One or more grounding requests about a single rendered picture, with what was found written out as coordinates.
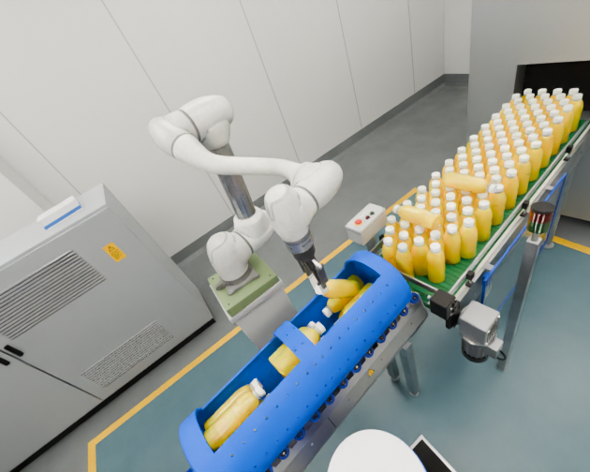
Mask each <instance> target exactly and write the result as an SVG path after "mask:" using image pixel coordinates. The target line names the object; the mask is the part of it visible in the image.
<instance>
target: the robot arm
mask: <svg viewBox="0 0 590 472"><path fill-rule="evenodd" d="M233 116H234V113H233V108H232V107H231V105H230V103H229V101H228V100H227V99H226V98H224V97H223V96H201V97H199V98H196V99H194V100H192V101H190V102H188V103H186V104H184V105H183V106H182V107H181V108H180V109H178V110H176V111H173V112H171V113H169V114H167V115H165V116H157V117H155V118H153V119H152V120H151V121H150V123H149V125H148V130H149V133H150V135H151V137H152V139H153V141H154V143H155V144H156V146H157V147H158V148H159V149H161V150H162V151H163V152H164V153H166V154H167V155H169V156H171V157H173V158H175V159H177V160H179V161H181V162H184V163H186V164H188V165H190V166H193V167H195V168H197V169H200V170H204V171H207V172H210V173H214V174H217V176H218V178H219V180H220V183H221V185H222V186H223V188H224V190H225V192H226V194H227V197H228V199H229V202H230V204H231V206H232V209H233V211H234V213H235V216H234V218H233V222H234V230H233V231H232V232H231V233H229V232H225V231H222V232H218V233H216V234H215V235H213V236H212V237H211V238H210V239H209V241H208V243H207V245H206V248H207V254H208V258H209V260H210V262H211V263H212V265H213V267H214V269H215V270H216V272H217V273H218V274H219V278H220V279H221V280H220V281H219V282H218V283H217V284H216V285H215V286H214V287H215V289H216V290H219V289H222V288H227V290H228V295H229V296H231V295H233V294H234V293H235V292H236V291H237V290H239V289H240V288H243V287H244V286H246V285H247V284H249V283H250V282H252V281H253V280H255V279H258V278H259V273H257V272H256V271H255V270H254V268H253V267H252V266H251V264H250V263H249V259H250V257H251V255H252V254H253V253H255V252H256V251H257V250H258V249H260V248H261V247H262V246H263V245H264V244H265V243H266V242H267V241H268V240H269V239H270V238H271V236H272V235H273V232H274V231H276V233H277V234H278V235H279V236H280V237H281V238H282V241H283V242H284V244H285V246H286V248H287V250H288V251H289V252H291V253H292V255H293V257H294V258H295V259H296V260H297V261H298V263H299V265H300V267H301V269H302V272H303V273H306V275H307V276H309V277H308V278H309V280H310V282H311V284H312V286H313V288H314V289H315V286H316V285H318V287H319V289H320V291H321V293H322V295H325V294H326V293H327V292H328V291H329V289H328V286H327V284H326V283H327V282H328V281H329V280H328V277H327V274H326V273H325V270H324V265H323V263H317V259H316V257H315V252H316V249H315V246H314V244H313V242H314V238H313V235H312V233H311V231H310V228H309V226H308V225H309V224H310V222H311V220H312V218H313V217H314V215H315V214H316V212H317V211H319V210H320V209H321V208H323V207H324V206H325V205H326V204H327V203H328V202H329V201H330V200H331V199H332V198H333V197H334V195H335V194H336V193H337V191H338V190H339V188H340V186H341V184H342V180H343V171H342V169H341V167H340V166H339V165H338V164H337V163H335V162H333V161H331V160H326V161H321V162H319V163H310V162H304V163H302V164H298V163H295V162H292V161H289V160H286V159H280V158H268V157H241V156H234V153H233V152H232V149H231V146H230V144H229V139H230V124H231V123H232V121H233ZM243 175H278V176H282V177H284V178H286V179H288V180H289V181H290V183H291V186H289V185H287V184H277V185H275V186H273V187H272V188H271V189H269V190H268V192H267V193H266V195H265V197H264V203H265V209H266V211H265V210H261V209H260V208H259V207H256V206H254V203H253V201H252V199H251V197H250V194H249V192H248V189H247V187H246V184H245V182H244V179H243Z"/></svg>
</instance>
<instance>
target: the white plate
mask: <svg viewBox="0 0 590 472"><path fill-rule="evenodd" d="M328 472H425V470H424V468H423V466H422V464H421V463H420V460H419V459H418V457H417V456H416V455H415V453H414V452H413V451H412V450H411V449H410V448H409V447H408V446H407V445H406V444H405V443H404V442H403V441H402V440H400V439H399V438H397V437H396V436H394V435H391V434H389V433H386V432H383V431H379V430H363V431H359V432H357V433H355V434H353V435H350V436H349V437H347V438H346V439H345V440H344V441H343V442H342V443H341V444H340V445H339V447H338V448H337V449H336V451H335V453H334V455H333V457H332V459H331V462H330V465H329V469H328Z"/></svg>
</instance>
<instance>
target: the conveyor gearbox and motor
mask: <svg viewBox="0 0 590 472"><path fill-rule="evenodd" d="M499 315H500V313H499V312H497V311H495V310H494V309H492V308H490V307H487V306H485V305H483V304H481V303H479V302H476V301H472V302H471V303H470V304H469V305H467V306H466V307H465V308H464V309H462V310H461V311H460V313H459V315H458V321H457V322H458V324H459V333H460V334H461V336H462V352H463V355H464V356H465V357H466V358H467V359H468V360H469V361H472V362H476V363H481V362H485V361H487V359H488V358H489V356H490V357H492V358H493V359H499V360H500V361H504V360H505V359H506V358H507V357H506V355H505V354H504V353H503V351H502V347H503V344H504V342H503V341H502V340H500V339H498V338H496V336H497V332H496V330H497V329H498V328H497V327H498V322H499V318H500V316H499ZM499 353H501V354H502V355H503V356H504V359H501V358H498V357H497V356H498V355H499Z"/></svg>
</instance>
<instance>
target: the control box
mask: <svg viewBox="0 0 590 472"><path fill-rule="evenodd" d="M372 211H373V212H374V214H370V212H372ZM367 215H369V216H370V218H369V219H366V218H365V216H367ZM357 219H361V223H360V224H355V220H357ZM387 222H388V220H387V216H386V210H385V208H383V207H380V206H377V205H375V204H372V203H369V204H368V205H367V206H366V207H365V208H364V209H363V210H361V211H360V212H359V213H358V214H357V215H356V216H355V217H354V218H353V219H352V220H350V221H349V222H348V223H347V224H346V225H345V227H346V229H347V235H348V239H349V240H351V241H353V242H355V243H358V244H360V245H366V244H367V243H368V242H369V241H370V240H371V239H372V238H373V237H374V236H375V235H376V234H377V233H378V232H379V231H380V230H381V229H382V228H383V227H384V226H385V225H386V224H387Z"/></svg>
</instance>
